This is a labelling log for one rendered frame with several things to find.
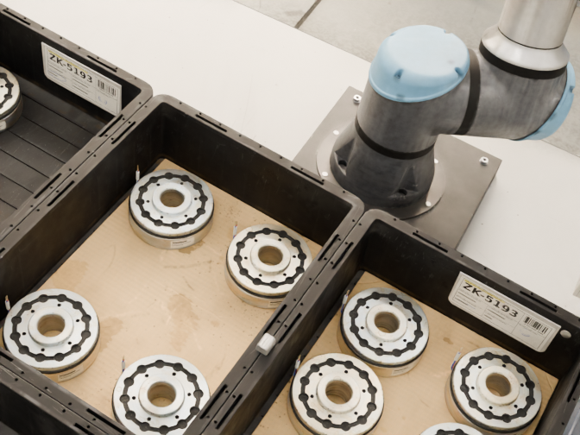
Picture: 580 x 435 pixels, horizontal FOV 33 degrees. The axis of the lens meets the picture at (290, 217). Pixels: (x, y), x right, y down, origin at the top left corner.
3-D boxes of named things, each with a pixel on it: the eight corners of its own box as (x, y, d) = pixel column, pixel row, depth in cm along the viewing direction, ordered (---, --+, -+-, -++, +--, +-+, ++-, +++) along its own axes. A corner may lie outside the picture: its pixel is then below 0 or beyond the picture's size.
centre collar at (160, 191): (169, 179, 121) (169, 175, 120) (200, 198, 119) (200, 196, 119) (142, 202, 118) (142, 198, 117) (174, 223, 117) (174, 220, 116)
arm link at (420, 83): (350, 87, 136) (374, 11, 126) (442, 95, 139) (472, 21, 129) (361, 150, 129) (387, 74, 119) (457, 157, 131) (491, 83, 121)
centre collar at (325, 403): (331, 365, 107) (332, 362, 107) (368, 390, 106) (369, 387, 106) (306, 397, 105) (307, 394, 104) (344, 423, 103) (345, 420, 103)
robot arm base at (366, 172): (354, 117, 147) (369, 68, 140) (444, 160, 145) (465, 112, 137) (312, 179, 138) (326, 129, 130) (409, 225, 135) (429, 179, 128)
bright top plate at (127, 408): (157, 340, 107) (158, 337, 107) (228, 394, 104) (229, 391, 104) (92, 403, 102) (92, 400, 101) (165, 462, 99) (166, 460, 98)
